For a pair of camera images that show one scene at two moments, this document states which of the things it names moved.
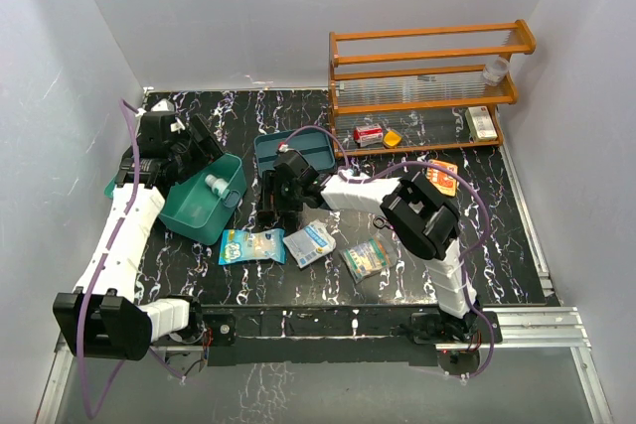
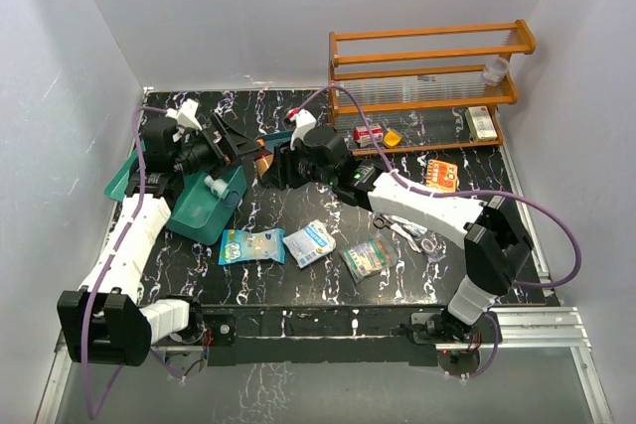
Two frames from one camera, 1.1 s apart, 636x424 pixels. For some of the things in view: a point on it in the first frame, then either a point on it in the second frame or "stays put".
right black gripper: [271, 199] to [282, 173]
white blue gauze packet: [311, 242] stays put
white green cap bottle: [220, 184] stays put
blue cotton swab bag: [242, 244] stays put
